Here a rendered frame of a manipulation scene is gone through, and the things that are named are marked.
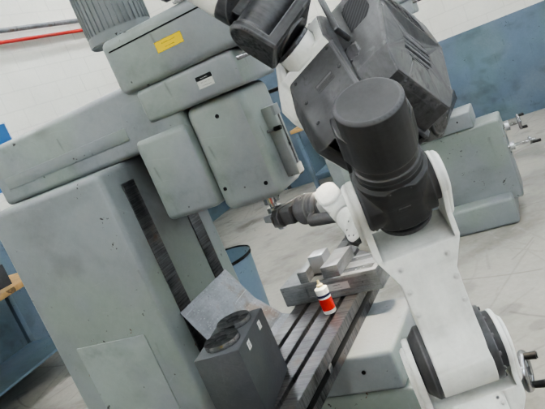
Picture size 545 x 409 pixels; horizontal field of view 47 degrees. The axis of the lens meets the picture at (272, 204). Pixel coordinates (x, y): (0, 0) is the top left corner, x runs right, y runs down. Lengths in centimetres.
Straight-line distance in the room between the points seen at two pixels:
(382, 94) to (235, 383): 80
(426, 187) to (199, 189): 90
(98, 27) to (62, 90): 582
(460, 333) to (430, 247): 17
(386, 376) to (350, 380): 11
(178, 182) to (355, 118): 98
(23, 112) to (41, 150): 507
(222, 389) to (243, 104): 74
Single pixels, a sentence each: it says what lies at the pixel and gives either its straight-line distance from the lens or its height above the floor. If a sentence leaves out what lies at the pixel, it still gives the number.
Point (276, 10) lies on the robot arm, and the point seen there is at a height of 174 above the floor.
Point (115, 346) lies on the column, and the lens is 210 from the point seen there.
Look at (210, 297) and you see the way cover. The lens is 210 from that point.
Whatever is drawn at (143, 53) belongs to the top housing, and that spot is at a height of 181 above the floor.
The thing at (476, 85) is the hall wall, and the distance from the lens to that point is 825.
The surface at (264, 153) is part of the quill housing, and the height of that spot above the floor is 144.
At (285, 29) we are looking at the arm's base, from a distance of 125.
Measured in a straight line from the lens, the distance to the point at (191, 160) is 180.
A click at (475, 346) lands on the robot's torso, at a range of 120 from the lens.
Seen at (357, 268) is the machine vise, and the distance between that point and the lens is 198.
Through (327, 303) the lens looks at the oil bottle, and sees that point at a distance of 190.
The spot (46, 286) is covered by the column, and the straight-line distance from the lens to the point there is 217.
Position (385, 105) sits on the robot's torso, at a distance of 95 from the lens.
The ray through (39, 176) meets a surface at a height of 161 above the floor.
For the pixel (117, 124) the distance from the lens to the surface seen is 192.
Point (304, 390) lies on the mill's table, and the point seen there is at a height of 90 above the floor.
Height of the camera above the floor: 163
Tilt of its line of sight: 11 degrees down
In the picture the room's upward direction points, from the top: 23 degrees counter-clockwise
